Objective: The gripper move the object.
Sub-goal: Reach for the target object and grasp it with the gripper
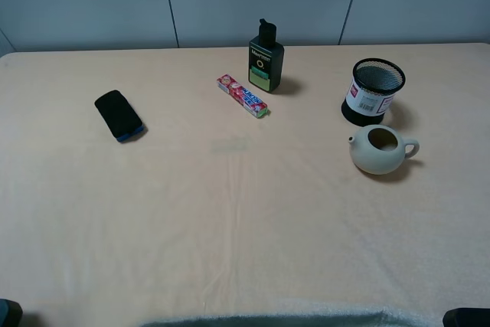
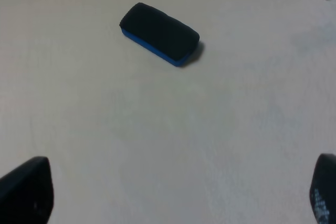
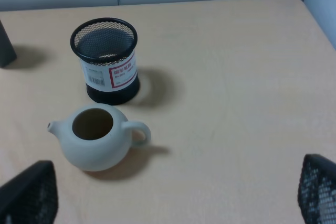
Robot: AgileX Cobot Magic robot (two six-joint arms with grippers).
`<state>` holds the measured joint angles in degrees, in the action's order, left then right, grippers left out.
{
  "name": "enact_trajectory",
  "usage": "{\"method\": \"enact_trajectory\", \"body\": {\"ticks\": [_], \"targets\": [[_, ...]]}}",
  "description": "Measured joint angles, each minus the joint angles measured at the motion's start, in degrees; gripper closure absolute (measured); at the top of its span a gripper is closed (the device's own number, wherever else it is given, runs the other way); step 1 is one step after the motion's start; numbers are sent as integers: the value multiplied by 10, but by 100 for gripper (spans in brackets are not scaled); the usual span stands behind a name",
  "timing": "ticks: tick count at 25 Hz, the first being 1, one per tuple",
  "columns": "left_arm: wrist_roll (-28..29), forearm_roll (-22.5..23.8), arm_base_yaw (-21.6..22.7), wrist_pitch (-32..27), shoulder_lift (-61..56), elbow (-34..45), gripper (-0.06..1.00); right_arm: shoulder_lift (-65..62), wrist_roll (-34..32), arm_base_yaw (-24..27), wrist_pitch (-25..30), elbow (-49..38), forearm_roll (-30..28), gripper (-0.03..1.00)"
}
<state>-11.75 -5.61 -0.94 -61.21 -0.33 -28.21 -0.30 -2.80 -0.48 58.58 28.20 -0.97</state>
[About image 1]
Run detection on black mesh pen holder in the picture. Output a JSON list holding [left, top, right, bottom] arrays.
[[341, 58, 406, 127]]

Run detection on black object bottom left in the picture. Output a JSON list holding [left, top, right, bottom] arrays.
[[0, 299, 23, 327]]

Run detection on red candy pack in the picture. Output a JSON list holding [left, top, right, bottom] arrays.
[[217, 74, 269, 119]]

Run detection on black blue whiteboard eraser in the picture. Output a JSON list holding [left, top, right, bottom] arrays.
[[94, 90, 145, 142]]

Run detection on black object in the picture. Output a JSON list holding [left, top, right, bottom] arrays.
[[0, 299, 23, 327], [443, 308, 490, 327]]

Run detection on black object bottom right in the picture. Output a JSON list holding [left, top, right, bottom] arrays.
[[443, 308, 490, 327]]

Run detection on cream ceramic teapot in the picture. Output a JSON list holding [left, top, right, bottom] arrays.
[[348, 125, 420, 175]]

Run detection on dark green pump bottle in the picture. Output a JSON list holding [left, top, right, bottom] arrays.
[[248, 18, 284, 93]]

